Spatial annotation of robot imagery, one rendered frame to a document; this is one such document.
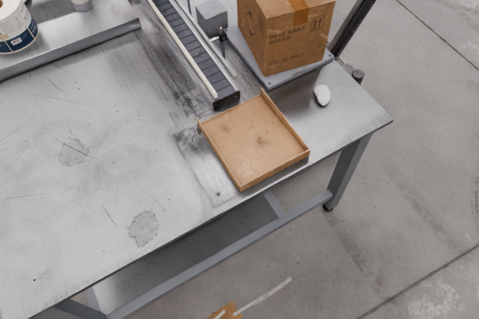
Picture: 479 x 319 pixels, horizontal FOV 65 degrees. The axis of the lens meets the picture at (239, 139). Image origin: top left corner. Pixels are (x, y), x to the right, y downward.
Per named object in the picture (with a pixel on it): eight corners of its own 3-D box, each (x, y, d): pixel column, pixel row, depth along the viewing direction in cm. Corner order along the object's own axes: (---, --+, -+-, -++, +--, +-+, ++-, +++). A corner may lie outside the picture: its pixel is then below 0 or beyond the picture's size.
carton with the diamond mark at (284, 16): (237, 25, 154) (234, -36, 132) (291, 11, 158) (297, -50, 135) (264, 77, 139) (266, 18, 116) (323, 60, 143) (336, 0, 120)
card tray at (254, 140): (197, 124, 131) (196, 117, 127) (261, 94, 137) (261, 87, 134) (240, 192, 116) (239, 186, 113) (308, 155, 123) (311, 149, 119)
